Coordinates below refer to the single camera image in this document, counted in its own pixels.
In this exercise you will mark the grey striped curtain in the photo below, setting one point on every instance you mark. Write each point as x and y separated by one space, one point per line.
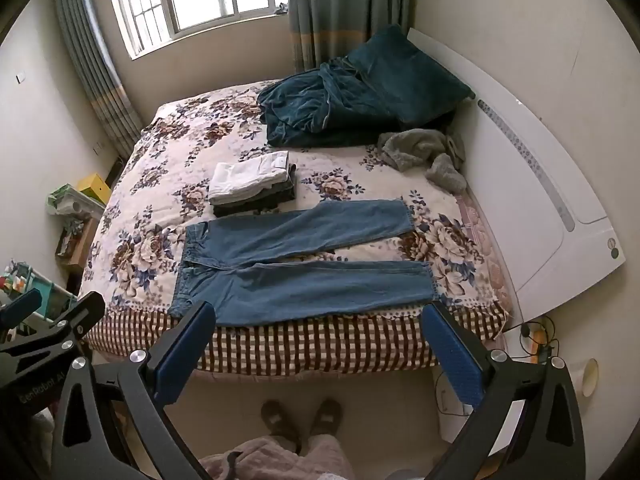
95 70
340 10

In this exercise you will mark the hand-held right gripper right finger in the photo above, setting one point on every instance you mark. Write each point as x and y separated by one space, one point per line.
452 355

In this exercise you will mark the cardboard box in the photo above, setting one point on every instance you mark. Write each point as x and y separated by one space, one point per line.
82 245

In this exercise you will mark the green white rack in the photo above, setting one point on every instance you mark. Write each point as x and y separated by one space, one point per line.
52 292

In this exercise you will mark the person's pink fleece clothing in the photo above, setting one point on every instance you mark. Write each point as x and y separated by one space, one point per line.
280 460

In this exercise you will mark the floral blanket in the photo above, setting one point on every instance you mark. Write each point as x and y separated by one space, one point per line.
165 160

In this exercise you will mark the grey fluffy cloth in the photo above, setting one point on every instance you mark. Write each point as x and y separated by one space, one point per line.
415 147

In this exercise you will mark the white headboard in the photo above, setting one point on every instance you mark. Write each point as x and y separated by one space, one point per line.
505 200

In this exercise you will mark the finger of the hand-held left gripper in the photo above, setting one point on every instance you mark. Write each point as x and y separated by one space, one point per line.
22 306
82 312

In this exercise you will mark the white paper cup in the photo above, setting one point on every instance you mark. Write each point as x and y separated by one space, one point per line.
585 377

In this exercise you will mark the small blue windowsill item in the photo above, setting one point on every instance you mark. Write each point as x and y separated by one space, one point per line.
281 9

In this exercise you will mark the teal velvet pillow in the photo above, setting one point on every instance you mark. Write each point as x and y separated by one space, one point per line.
410 75

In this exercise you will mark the blue denim pants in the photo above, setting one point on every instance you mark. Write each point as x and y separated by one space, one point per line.
300 285

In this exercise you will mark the pink patterned mattress sheet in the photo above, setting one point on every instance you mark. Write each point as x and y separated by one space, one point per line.
492 270

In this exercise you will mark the teal velvet quilt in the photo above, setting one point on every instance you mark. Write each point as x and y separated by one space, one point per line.
310 110

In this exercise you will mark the yellow box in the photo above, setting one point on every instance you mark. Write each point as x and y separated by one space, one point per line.
94 187

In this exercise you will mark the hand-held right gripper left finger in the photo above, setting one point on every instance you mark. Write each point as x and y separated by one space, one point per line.
185 355

